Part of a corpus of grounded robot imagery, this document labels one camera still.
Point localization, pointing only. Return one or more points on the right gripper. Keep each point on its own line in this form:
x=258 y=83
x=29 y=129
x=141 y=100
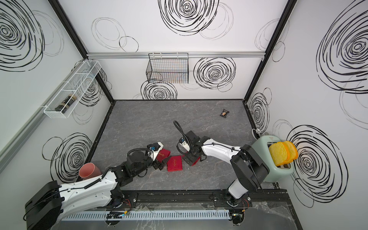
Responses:
x=191 y=158

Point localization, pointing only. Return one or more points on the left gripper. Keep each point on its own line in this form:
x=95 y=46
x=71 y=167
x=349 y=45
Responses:
x=157 y=165

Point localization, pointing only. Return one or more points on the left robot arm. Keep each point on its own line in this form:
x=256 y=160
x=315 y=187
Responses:
x=53 y=202

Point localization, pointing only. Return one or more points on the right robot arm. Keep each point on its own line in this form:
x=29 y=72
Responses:
x=248 y=166

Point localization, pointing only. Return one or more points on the left red jewelry box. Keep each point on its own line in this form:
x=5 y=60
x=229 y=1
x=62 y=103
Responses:
x=163 y=155

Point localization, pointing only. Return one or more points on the red jewelry box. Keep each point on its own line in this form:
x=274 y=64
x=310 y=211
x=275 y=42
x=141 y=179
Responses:
x=163 y=155
x=175 y=164

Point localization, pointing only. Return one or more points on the middle red jewelry box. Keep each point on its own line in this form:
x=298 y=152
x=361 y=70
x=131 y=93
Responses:
x=175 y=164

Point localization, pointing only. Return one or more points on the small dark snack wrapper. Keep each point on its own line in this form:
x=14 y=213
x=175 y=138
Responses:
x=224 y=113

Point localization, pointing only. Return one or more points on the pink plastic cup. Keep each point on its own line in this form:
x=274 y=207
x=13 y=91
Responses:
x=89 y=170

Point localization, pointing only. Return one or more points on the front yellow toast slice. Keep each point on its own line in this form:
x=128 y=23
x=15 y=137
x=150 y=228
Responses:
x=279 y=153

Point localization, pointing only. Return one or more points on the yellow toast slice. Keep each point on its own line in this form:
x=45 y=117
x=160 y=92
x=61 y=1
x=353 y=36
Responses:
x=279 y=153
x=292 y=152

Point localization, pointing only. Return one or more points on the back yellow toast slice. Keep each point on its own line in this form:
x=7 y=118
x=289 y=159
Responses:
x=292 y=152

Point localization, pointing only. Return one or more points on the dark bottle in shelf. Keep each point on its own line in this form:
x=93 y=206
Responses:
x=66 y=104

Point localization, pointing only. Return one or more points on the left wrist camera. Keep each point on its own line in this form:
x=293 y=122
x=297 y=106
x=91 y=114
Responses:
x=155 y=146

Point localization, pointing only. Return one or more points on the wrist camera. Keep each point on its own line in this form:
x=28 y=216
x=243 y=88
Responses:
x=184 y=144
x=155 y=146

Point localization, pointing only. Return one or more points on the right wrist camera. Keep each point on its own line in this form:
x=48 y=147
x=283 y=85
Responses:
x=184 y=144

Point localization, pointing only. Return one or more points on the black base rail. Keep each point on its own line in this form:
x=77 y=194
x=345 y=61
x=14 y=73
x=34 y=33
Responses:
x=218 y=198

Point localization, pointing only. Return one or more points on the white slotted cable duct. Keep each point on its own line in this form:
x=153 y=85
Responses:
x=150 y=215

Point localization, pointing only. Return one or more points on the black wire wall basket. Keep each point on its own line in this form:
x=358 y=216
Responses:
x=168 y=67

